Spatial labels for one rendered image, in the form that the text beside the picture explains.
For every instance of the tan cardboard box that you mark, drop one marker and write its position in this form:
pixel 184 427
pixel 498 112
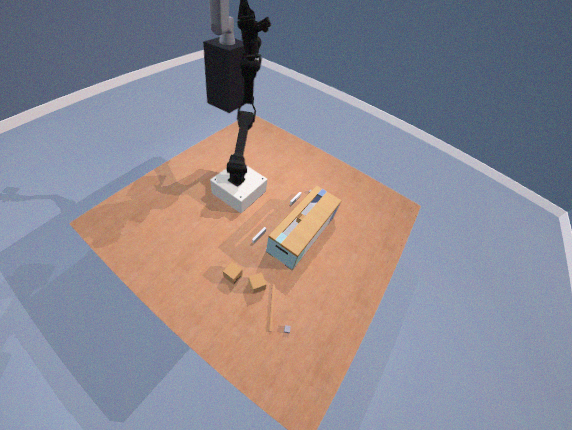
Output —
pixel 257 282
pixel 232 272

